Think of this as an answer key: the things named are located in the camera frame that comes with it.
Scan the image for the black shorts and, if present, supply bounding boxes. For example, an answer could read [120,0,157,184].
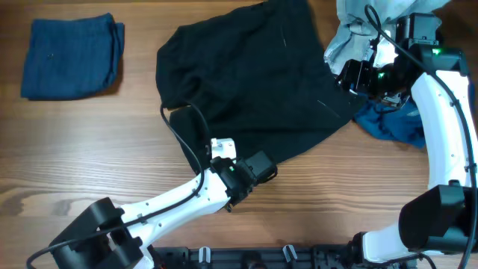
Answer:
[156,0,364,172]

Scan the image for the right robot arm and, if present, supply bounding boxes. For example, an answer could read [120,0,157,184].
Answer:
[337,13,477,268]

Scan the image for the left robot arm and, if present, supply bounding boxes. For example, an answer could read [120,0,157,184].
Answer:
[50,151,277,268]

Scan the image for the blue crumpled garment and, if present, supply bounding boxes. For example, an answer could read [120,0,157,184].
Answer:
[353,101,426,148]

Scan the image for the folded navy blue shorts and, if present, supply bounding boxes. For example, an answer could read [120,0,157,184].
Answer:
[21,13,125,101]

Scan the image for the right black cable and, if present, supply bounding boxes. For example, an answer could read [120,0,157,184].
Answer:
[364,4,478,269]

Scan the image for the black cable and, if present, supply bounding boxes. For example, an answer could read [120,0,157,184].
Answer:
[364,4,478,269]
[25,102,212,269]

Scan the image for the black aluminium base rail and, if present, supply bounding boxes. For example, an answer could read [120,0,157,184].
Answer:
[148,244,344,269]

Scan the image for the left black cable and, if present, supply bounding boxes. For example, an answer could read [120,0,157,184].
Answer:
[25,102,212,269]

